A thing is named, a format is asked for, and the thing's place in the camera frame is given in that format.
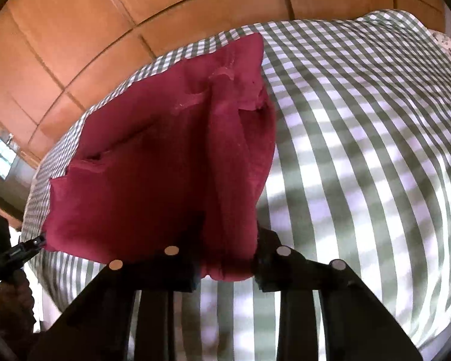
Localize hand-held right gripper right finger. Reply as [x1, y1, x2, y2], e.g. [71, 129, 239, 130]
[252, 227, 425, 361]

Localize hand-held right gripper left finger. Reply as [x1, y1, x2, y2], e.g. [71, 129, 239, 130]
[28, 245, 200, 361]

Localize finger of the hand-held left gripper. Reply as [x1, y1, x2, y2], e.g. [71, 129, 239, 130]
[20, 235, 46, 258]

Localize maroon pants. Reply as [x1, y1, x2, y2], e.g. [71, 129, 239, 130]
[43, 32, 277, 282]

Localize dark door with glass pane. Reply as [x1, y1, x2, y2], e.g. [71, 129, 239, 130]
[0, 115, 38, 221]

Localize green white checked blanket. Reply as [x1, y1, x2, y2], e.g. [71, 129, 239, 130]
[20, 9, 451, 361]

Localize wooden wardrobe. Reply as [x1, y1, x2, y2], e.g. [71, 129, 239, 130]
[0, 0, 446, 170]

